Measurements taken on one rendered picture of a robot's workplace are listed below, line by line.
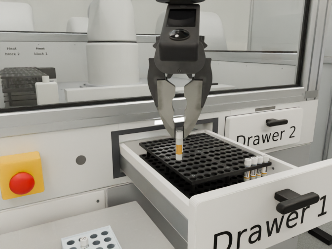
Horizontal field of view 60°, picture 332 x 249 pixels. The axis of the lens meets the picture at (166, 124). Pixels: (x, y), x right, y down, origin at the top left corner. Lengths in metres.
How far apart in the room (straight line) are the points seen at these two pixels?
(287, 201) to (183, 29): 0.26
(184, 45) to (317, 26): 0.72
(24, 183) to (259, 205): 0.39
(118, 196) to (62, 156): 0.17
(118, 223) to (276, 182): 0.34
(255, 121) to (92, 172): 0.46
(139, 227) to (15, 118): 0.32
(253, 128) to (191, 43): 0.54
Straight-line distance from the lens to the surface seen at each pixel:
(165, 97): 0.42
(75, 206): 0.69
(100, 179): 0.67
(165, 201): 0.48
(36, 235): 0.64
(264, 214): 0.45
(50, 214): 0.69
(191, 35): 0.35
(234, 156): 0.59
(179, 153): 0.45
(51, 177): 0.65
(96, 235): 0.55
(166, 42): 0.34
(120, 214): 0.66
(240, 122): 0.80
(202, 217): 0.37
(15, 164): 0.58
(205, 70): 0.42
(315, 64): 1.02
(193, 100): 0.42
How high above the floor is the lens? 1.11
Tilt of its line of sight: 15 degrees down
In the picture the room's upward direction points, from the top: straight up
